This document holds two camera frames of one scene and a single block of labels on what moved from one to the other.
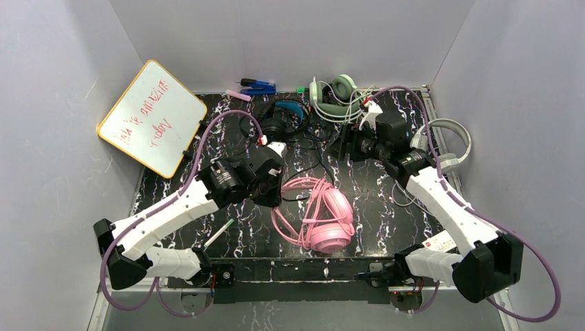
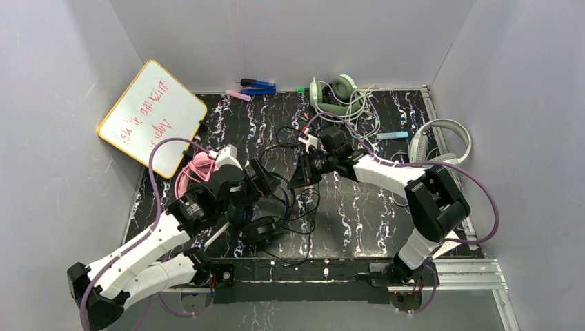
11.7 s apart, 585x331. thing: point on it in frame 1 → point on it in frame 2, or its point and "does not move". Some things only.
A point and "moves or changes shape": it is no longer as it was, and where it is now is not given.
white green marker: (229, 223) does not move
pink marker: (238, 95) does not move
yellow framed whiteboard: (155, 120) does not move
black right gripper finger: (345, 143) → (302, 176)
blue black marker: (255, 87) does not move
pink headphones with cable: (314, 214) moves or changes shape
